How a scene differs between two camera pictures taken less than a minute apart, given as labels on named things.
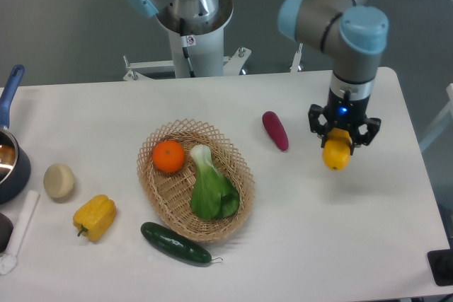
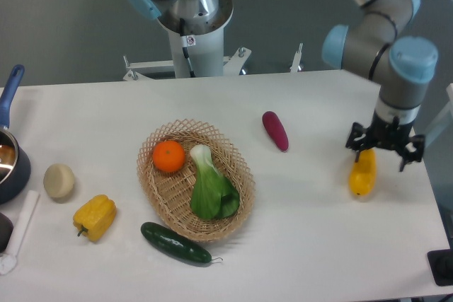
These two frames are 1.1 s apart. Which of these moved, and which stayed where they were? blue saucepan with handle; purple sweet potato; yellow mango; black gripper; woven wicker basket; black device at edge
Moved: yellow mango; black gripper
Stayed: black device at edge; blue saucepan with handle; woven wicker basket; purple sweet potato
